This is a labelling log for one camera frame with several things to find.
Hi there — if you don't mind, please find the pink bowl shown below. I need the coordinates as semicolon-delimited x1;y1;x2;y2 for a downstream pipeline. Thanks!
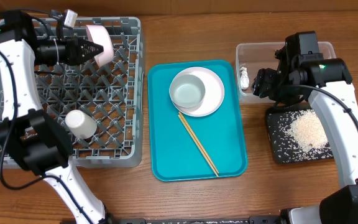
86;25;114;67

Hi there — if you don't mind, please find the white tissue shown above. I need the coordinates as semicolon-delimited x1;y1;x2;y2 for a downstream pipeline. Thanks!
239;66;250;90

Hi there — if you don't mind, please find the cooked rice pile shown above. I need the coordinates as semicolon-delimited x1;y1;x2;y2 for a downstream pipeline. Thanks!
272;108;334;161

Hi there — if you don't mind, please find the white cup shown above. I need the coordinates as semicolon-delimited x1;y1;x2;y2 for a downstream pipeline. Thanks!
65;110;97;139

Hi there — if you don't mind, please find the grey-green bowl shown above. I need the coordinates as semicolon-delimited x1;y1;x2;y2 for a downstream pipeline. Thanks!
169;74;206;108

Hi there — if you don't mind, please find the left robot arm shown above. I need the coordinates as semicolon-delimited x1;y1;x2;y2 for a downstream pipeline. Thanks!
0;9;114;223

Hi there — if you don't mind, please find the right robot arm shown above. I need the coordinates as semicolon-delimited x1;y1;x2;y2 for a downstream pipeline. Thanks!
252;31;358;223

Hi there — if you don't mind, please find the clear plastic bin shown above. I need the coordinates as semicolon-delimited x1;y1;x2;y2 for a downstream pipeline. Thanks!
235;42;337;104

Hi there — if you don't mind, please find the white round plate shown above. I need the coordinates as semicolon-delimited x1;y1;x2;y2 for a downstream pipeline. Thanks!
173;67;225;117

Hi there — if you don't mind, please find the black tray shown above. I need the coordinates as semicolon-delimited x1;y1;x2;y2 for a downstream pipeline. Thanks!
265;104;335;165

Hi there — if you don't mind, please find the wooden chopstick upper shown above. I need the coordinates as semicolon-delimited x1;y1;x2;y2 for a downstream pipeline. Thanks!
178;111;220;175

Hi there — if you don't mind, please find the wooden chopstick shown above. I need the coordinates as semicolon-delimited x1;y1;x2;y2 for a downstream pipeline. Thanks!
178;114;219;178
178;111;220;175

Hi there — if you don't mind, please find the wooden chopstick lower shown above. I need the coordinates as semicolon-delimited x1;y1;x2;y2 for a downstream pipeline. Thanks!
178;114;219;178

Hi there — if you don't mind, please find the teal plastic tray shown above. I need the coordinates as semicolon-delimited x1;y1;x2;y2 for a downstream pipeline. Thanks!
147;60;248;182

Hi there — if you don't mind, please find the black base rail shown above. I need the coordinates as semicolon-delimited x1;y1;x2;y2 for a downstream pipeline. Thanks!
113;215;286;224

